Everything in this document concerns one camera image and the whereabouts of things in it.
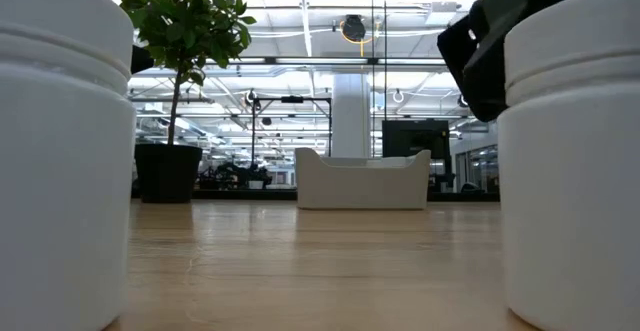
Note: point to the black frame rig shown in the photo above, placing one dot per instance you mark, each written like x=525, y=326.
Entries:
x=292, y=99

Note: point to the black cabinet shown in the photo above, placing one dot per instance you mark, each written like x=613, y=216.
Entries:
x=415, y=138

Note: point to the black plant pot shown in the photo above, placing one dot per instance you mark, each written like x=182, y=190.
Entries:
x=167, y=173

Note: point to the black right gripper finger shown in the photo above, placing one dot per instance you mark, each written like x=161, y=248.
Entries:
x=495, y=16
x=480, y=96

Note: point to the black aluminium table frame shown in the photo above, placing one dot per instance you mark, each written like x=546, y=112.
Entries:
x=250, y=195

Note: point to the white building column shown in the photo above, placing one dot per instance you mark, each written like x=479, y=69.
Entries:
x=351, y=116

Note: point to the light grey plastic basket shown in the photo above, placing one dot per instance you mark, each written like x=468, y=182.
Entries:
x=360, y=186

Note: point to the green leafy plant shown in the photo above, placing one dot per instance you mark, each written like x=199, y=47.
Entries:
x=185, y=26

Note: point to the white pill bottle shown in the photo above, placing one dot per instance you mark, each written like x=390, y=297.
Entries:
x=575, y=171
x=60, y=171

